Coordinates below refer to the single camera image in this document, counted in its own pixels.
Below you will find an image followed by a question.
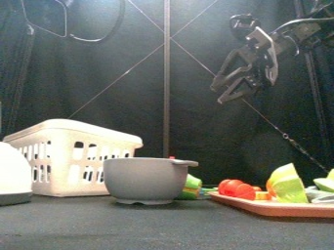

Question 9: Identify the green yellow toy sushi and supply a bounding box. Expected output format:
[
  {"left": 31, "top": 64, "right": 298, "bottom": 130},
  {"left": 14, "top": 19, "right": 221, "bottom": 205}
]
[{"left": 175, "top": 173, "right": 204, "bottom": 201}]

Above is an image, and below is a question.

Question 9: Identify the red toy tomato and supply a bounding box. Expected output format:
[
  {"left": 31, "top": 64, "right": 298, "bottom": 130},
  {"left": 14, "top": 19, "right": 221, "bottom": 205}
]
[{"left": 217, "top": 179, "right": 264, "bottom": 201}]

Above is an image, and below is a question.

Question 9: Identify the green toy avocado slice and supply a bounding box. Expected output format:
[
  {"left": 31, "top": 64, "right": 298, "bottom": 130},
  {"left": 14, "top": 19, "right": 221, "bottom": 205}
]
[{"left": 266, "top": 162, "right": 310, "bottom": 204}]

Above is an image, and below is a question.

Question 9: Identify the orange yellow toy block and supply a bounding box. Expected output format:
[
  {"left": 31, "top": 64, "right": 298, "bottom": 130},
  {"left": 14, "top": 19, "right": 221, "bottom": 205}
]
[{"left": 254, "top": 190, "right": 273, "bottom": 201}]

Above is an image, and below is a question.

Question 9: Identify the light green toy piece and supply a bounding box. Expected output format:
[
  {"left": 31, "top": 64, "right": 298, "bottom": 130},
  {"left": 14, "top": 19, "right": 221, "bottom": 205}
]
[{"left": 312, "top": 168, "right": 334, "bottom": 193}]

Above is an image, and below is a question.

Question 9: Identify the pink plastic tray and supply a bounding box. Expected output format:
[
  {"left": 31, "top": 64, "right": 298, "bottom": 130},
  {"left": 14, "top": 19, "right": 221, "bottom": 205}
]
[{"left": 208, "top": 190, "right": 334, "bottom": 219}]

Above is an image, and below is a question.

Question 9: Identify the white plastic laundry basket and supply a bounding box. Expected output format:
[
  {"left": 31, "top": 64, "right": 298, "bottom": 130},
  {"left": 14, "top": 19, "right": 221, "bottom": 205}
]
[{"left": 3, "top": 118, "right": 145, "bottom": 198}]

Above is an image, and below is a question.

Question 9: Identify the white dome lid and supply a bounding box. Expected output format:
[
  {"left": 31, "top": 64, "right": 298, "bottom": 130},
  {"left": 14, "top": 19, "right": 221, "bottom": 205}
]
[{"left": 0, "top": 141, "right": 34, "bottom": 207}]

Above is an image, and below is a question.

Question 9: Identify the vertical metal frame pole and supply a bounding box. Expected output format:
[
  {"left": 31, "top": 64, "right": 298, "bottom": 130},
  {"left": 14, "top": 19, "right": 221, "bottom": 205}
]
[{"left": 162, "top": 0, "right": 173, "bottom": 158}]

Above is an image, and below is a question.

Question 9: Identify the black hanging cable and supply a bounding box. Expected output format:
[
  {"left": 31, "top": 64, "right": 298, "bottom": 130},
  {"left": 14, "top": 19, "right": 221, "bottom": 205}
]
[{"left": 21, "top": 0, "right": 127, "bottom": 43}]

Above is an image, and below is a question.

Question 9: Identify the grey bowl with handle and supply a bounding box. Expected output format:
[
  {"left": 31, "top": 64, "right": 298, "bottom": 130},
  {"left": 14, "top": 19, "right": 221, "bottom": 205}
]
[{"left": 102, "top": 156, "right": 200, "bottom": 206}]

